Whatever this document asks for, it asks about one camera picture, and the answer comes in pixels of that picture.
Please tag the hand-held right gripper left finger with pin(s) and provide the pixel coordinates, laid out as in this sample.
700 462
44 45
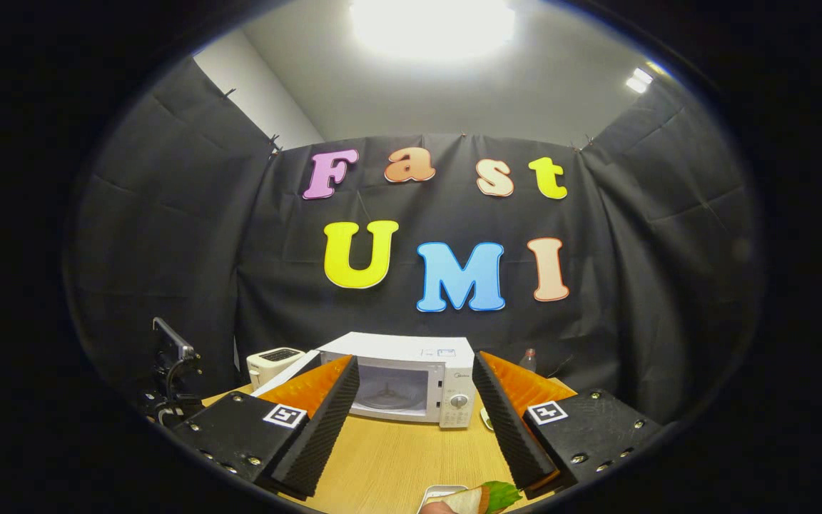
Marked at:
322 435

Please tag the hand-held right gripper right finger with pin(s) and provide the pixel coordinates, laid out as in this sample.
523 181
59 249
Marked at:
507 428

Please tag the lettuce sandwich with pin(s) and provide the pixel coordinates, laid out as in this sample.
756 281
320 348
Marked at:
486 496

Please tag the white microwave oven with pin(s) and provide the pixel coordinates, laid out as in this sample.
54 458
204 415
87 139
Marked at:
454 371

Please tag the clear red label water bottle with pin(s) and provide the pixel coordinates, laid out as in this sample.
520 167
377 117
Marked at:
528 360

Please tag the white toaster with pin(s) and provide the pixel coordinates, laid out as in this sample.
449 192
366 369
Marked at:
268 368

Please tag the black backdrop cloth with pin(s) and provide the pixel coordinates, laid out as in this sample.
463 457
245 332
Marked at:
411 214

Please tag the small ceiling light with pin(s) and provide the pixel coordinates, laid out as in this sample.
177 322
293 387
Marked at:
639 80

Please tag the large ceiling light panel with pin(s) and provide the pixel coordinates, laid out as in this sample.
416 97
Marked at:
432 28

